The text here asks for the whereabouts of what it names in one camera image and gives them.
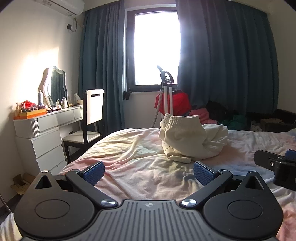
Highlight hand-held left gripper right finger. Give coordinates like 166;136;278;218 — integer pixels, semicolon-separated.
181;161;264;207

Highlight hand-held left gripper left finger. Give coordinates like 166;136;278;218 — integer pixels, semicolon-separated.
35;161;117;208

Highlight brown box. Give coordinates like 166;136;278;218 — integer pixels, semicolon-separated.
260;119;284;131

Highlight black sofa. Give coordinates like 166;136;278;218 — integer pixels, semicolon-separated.
245;109;296;133

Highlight green cloth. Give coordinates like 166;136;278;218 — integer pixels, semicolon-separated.
221;115;248;130

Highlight pink cloth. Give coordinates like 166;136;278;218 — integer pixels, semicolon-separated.
185;108;219;125

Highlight white vanity dresser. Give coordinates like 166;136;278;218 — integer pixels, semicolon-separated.
13;105;84;176

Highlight black and white chair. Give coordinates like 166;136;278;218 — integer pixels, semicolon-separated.
61;89;104;164

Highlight black clothing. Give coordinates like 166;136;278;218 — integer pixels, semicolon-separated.
206;101;232;121

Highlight cardboard pieces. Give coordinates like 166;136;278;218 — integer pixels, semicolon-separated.
9;173;37;197

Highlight red cloth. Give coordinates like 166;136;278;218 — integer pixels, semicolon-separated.
154;91;192;116

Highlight orange box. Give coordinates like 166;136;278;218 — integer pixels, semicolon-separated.
13;108;48;120

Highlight garment steamer stand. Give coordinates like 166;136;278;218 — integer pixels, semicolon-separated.
151;65;176;128

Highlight wavy white vanity mirror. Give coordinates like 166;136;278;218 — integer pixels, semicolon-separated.
38;66;67;108

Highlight teal curtain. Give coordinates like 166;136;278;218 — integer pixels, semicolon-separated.
176;0;279;121
77;1;137;137

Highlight dark framed window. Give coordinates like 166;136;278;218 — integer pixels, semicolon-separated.
124;9;181;92

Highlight white air conditioner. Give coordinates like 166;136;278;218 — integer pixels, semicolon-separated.
35;0;85;16

